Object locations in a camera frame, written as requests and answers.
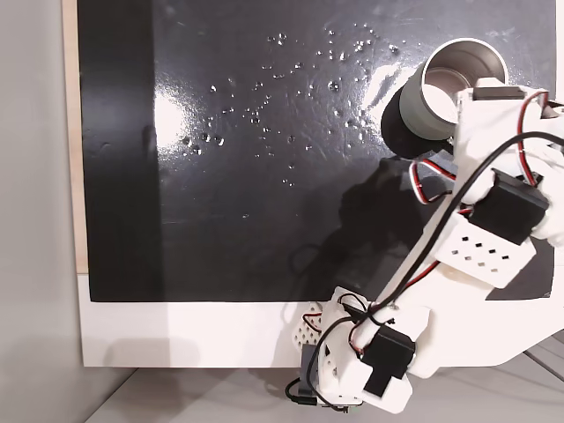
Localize pale green steel mug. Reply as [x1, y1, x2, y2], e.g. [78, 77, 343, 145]
[397, 38, 510, 140]

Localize black glossy table mat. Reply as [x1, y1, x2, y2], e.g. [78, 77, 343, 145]
[77, 0, 564, 303]

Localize black table clamp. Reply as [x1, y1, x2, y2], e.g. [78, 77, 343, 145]
[300, 345, 321, 397]

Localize light wooden board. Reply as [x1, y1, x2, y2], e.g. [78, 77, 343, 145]
[61, 0, 90, 275]

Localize red white servo wire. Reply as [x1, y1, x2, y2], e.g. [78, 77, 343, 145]
[407, 159, 458, 205]

